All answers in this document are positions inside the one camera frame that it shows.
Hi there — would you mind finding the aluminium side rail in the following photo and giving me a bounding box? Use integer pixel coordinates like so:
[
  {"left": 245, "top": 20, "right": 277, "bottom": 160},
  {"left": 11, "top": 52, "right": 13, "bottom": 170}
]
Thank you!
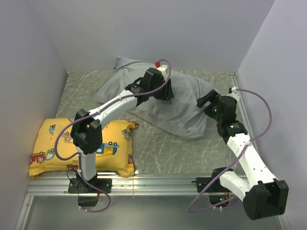
[{"left": 229, "top": 72, "right": 254, "bottom": 138}]

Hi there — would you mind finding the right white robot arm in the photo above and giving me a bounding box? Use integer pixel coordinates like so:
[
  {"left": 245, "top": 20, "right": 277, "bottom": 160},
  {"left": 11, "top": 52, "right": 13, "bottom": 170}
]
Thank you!
[{"left": 188, "top": 87, "right": 289, "bottom": 220}]

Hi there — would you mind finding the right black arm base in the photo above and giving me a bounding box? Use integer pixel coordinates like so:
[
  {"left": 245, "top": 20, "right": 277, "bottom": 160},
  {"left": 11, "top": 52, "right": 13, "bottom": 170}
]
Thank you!
[{"left": 192, "top": 167, "right": 230, "bottom": 205}]

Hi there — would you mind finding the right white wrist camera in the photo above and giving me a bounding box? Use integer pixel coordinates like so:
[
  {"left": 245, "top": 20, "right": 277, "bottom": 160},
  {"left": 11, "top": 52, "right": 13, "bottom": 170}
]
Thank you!
[{"left": 227, "top": 87, "right": 240, "bottom": 102}]

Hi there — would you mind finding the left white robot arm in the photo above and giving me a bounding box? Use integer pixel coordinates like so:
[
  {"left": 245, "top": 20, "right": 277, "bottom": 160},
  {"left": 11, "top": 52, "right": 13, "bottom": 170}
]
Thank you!
[{"left": 71, "top": 65, "right": 174, "bottom": 193}]

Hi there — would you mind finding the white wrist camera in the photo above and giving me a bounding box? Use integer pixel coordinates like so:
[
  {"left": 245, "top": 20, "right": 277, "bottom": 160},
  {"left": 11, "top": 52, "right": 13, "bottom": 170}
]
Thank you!
[
  {"left": 155, "top": 61, "right": 169, "bottom": 80},
  {"left": 227, "top": 87, "right": 240, "bottom": 102}
]

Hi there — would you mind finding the grey pillowcase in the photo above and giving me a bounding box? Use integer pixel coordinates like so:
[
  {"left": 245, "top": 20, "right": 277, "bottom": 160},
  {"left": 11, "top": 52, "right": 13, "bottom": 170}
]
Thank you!
[{"left": 92, "top": 57, "right": 215, "bottom": 140}]

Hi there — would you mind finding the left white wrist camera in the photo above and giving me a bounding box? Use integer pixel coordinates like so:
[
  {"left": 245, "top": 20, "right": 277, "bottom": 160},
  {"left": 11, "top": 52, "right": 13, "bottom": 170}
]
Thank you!
[{"left": 155, "top": 61, "right": 169, "bottom": 80}]

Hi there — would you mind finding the purple cable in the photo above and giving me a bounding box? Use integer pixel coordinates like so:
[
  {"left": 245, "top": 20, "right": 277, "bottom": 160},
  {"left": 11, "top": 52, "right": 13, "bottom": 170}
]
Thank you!
[
  {"left": 54, "top": 58, "right": 171, "bottom": 213},
  {"left": 188, "top": 88, "right": 273, "bottom": 213}
]

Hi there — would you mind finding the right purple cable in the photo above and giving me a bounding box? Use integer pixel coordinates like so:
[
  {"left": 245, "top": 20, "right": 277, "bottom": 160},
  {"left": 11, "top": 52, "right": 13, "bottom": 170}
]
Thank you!
[{"left": 188, "top": 88, "right": 273, "bottom": 213}]

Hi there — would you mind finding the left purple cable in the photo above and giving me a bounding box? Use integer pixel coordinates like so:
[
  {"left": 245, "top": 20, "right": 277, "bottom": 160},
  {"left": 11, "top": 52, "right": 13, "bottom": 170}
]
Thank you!
[{"left": 54, "top": 58, "right": 171, "bottom": 213}]

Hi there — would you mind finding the yellow cartoon print pillow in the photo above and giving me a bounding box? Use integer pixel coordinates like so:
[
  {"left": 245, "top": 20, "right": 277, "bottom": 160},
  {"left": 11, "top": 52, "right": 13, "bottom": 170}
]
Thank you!
[{"left": 29, "top": 118, "right": 139, "bottom": 177}]

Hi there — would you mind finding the aluminium front rail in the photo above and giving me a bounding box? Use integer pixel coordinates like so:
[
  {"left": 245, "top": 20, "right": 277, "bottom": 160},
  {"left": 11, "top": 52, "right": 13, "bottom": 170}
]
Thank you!
[{"left": 16, "top": 172, "right": 248, "bottom": 230}]

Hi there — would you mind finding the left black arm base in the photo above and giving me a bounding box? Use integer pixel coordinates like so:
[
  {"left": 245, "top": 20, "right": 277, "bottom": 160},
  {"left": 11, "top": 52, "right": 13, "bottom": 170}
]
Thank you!
[{"left": 67, "top": 168, "right": 112, "bottom": 208}]

